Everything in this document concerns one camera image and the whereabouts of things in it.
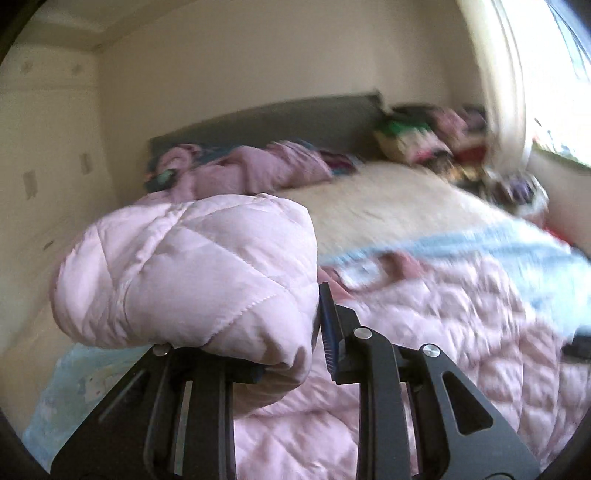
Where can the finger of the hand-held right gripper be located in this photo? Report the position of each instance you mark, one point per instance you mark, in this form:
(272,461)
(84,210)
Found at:
(578,345)

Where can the cream wardrobe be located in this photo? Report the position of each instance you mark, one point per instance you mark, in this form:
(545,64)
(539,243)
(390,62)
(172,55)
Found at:
(51,161)

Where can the dark teal cloth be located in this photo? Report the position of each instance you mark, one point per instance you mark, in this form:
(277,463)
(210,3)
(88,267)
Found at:
(161,179)

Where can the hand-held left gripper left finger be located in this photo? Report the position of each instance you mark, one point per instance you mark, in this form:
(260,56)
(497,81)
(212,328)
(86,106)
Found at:
(207,374)

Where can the pile of folded clothes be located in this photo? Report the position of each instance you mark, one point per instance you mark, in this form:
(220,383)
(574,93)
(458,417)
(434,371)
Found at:
(429,138)

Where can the blue cartoon printed blanket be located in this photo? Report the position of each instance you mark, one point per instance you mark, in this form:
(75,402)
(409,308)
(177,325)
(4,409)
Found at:
(508,244)

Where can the pink quilted blanket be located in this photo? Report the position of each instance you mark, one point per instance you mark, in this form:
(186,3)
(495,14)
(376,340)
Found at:
(184,267)

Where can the window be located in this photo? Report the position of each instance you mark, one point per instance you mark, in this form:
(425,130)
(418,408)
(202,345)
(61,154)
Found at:
(563,78)

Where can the grey padded headboard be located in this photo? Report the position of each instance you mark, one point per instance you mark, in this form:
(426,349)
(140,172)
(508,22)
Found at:
(277,124)

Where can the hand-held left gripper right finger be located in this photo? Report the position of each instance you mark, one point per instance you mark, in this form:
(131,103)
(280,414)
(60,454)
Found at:
(328,332)

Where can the bed with beige sheet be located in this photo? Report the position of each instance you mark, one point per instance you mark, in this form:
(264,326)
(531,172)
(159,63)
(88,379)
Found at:
(392,198)

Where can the floral fabric bag of clothes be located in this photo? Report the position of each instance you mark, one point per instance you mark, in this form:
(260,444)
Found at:
(519,191)

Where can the cream curtain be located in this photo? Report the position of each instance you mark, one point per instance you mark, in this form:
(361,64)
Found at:
(501,83)

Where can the pink padded garment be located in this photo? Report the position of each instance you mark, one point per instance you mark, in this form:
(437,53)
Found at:
(258,168)

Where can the striped dark cloth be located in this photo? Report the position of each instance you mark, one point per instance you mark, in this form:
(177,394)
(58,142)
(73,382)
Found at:
(344,162)

